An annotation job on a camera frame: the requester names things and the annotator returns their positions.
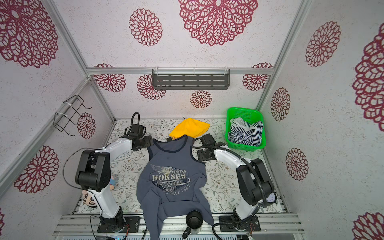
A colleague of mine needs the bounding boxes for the grey blue tank top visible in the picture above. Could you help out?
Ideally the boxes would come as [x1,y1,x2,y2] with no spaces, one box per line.
[137,135,214,240]

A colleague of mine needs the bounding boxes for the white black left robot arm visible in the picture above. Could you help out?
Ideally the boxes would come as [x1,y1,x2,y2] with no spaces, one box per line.
[75,136,153,231]

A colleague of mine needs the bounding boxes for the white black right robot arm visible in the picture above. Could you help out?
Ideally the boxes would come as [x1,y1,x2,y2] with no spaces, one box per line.
[196,146,278,221]

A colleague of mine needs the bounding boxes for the striped tank top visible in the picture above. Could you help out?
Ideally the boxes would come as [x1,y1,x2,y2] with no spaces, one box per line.
[228,118,264,147]

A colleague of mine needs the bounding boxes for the yellow fabric hat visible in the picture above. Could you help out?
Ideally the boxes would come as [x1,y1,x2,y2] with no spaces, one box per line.
[170,118,210,139]

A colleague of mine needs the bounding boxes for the green plastic basket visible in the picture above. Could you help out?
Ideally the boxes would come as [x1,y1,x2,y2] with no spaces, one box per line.
[225,107,267,152]

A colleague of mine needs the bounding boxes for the black mug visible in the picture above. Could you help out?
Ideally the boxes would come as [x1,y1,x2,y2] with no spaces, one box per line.
[182,211,203,240]

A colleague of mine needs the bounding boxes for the cartoon boy plush doll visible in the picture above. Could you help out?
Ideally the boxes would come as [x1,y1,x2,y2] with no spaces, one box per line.
[82,176,116,208]

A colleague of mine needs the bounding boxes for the round pressure gauge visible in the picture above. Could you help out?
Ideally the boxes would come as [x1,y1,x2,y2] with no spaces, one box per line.
[266,193,278,205]

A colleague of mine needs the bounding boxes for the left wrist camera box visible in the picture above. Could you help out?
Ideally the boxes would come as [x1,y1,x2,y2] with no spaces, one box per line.
[127,124,147,138]

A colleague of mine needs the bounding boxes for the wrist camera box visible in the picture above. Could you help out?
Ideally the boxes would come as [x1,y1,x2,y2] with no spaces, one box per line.
[200,134,216,146]
[127,124,147,138]

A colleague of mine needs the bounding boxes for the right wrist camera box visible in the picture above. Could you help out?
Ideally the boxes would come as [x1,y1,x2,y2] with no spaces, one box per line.
[200,134,216,146]

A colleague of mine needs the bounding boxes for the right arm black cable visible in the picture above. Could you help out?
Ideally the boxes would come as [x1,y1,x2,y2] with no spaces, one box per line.
[191,140,269,240]

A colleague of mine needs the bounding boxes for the grey wall shelf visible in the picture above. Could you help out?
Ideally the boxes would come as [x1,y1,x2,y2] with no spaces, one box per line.
[152,69,231,90]

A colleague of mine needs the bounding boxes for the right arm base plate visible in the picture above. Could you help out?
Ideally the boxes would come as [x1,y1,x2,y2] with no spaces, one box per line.
[219,215,261,232]

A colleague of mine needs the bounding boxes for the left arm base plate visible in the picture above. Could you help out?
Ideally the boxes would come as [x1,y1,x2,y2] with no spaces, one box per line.
[97,216,141,234]

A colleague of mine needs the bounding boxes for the black wire wall rack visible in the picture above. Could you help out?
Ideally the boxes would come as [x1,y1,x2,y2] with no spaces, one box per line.
[53,95,91,137]

